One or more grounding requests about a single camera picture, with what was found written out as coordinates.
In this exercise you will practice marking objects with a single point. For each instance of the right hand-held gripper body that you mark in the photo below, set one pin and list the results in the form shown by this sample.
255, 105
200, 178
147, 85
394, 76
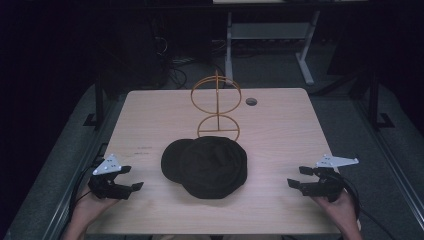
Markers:
328, 185

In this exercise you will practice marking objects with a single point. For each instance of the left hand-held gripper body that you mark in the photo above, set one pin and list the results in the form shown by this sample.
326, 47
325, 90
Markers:
106, 190

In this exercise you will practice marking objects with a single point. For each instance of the black cap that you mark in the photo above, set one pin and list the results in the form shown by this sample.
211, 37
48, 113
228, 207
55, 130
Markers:
208, 168

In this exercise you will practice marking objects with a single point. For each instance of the person's left hand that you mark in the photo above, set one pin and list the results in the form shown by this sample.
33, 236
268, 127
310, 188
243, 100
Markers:
88, 208

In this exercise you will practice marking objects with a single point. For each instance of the person's right hand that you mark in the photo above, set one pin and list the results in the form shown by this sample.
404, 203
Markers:
341, 211

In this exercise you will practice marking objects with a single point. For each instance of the black metal stand post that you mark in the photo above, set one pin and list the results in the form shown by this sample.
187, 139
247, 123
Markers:
375, 100
99, 100

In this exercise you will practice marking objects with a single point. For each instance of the white metal desk frame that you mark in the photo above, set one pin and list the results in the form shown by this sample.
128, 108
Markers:
266, 31

